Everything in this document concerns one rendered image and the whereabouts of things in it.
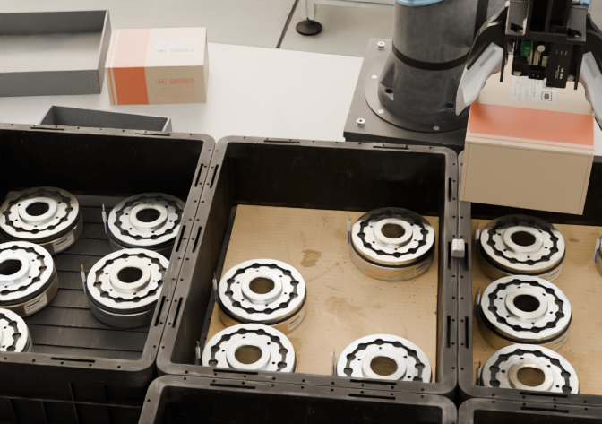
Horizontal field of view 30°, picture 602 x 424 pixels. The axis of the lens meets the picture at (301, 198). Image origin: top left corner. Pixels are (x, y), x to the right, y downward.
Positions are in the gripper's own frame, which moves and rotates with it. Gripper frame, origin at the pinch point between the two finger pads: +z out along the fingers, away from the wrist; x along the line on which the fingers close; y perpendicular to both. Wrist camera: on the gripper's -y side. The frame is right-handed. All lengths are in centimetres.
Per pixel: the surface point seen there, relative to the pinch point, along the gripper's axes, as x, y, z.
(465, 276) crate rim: -4.6, 5.9, 17.4
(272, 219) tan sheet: -29.8, -10.8, 27.6
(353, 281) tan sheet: -17.8, -1.2, 27.5
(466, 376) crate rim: -3.2, 20.1, 17.3
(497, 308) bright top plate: -0.6, 3.2, 24.3
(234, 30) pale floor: -83, -188, 112
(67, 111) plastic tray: -70, -41, 37
